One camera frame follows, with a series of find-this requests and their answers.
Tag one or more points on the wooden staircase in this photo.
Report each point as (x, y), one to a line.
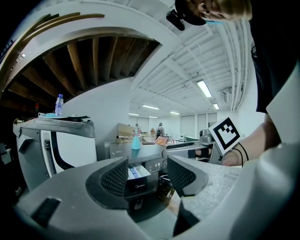
(77, 61)

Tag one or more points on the person's right forearm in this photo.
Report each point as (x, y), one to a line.
(257, 143)

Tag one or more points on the clear plastic water bottle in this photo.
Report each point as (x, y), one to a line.
(59, 105)

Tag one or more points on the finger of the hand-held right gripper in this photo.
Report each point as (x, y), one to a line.
(175, 150)

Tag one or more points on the group of ceiling light panels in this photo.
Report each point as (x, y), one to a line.
(204, 88)

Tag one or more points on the metal tube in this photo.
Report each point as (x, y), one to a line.
(124, 136)

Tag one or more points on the brown cardboard box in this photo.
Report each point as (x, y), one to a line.
(125, 131)

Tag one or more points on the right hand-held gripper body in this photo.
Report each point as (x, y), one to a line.
(225, 136)

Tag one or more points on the teal spray bottle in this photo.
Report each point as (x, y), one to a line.
(136, 143)

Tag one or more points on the black head-worn camera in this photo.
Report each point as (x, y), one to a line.
(175, 18)

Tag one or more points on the teal cloth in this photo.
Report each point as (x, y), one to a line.
(50, 115)

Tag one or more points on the black wrist band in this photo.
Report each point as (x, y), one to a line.
(243, 150)

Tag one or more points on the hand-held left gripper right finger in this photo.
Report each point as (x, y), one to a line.
(222, 199)

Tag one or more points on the white and black cleaning machine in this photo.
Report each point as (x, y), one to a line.
(70, 145)

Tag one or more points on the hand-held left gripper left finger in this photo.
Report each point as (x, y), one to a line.
(70, 206)

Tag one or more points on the person's black clothing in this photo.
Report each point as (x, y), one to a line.
(276, 47)

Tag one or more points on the person's face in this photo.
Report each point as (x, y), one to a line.
(218, 8)

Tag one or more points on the white and black detergent drawer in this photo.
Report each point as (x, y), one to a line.
(137, 185)

